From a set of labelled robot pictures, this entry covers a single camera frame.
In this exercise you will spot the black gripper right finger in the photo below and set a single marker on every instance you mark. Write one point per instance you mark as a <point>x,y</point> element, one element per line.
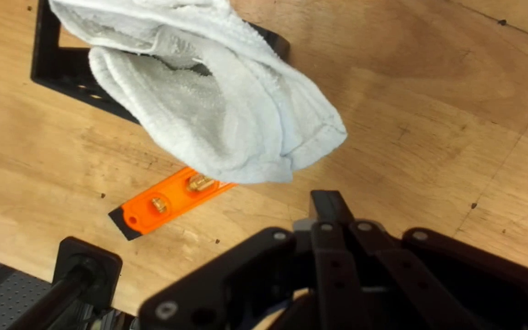
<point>343,214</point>

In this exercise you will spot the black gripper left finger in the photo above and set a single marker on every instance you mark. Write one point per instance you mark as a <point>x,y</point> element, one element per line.
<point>321,212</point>

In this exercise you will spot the white cloth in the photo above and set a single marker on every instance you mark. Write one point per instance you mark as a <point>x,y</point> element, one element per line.
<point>227,116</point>

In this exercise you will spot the black open box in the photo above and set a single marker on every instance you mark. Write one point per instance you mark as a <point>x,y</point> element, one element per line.
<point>55,67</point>

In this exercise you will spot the orange black spirit level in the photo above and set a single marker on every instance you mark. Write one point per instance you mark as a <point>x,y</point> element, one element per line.
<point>154,212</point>

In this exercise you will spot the black pole stand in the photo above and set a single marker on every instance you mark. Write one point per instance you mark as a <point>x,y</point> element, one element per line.
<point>83,269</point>

